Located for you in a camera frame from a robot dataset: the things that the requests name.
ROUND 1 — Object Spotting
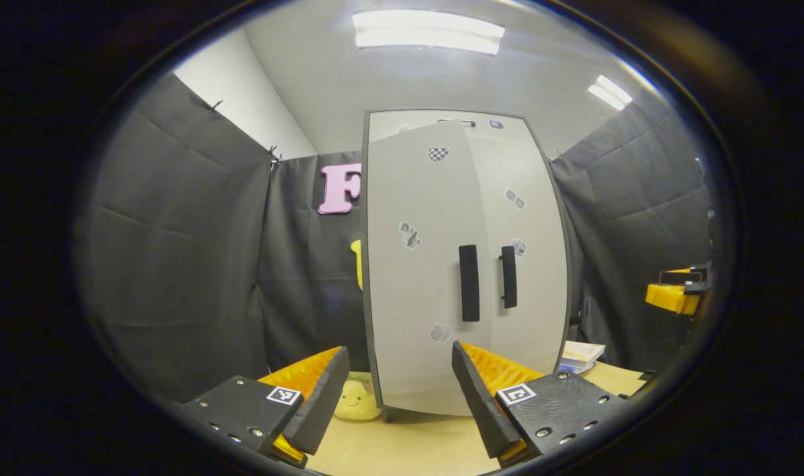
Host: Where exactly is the black door handle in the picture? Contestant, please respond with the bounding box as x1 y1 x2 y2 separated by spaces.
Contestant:
459 245 481 323
500 246 518 309

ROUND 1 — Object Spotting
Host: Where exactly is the ceiling light panel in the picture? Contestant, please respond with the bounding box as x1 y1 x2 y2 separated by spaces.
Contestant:
352 9 506 56
587 74 634 111

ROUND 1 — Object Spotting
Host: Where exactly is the yellow plush toy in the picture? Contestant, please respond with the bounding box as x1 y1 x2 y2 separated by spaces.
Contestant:
334 372 383 422

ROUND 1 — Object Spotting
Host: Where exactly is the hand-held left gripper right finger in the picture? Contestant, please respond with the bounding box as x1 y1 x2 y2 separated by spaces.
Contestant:
451 340 631 467

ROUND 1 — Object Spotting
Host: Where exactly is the white shoe cabinet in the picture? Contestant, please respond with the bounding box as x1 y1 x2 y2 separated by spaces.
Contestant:
361 109 571 417

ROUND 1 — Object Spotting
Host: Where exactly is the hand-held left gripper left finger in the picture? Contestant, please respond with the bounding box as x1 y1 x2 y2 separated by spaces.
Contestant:
181 345 351 469

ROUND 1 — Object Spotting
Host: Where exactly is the white cabinet door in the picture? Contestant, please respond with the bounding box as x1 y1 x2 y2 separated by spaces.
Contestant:
465 129 570 374
368 122 489 417

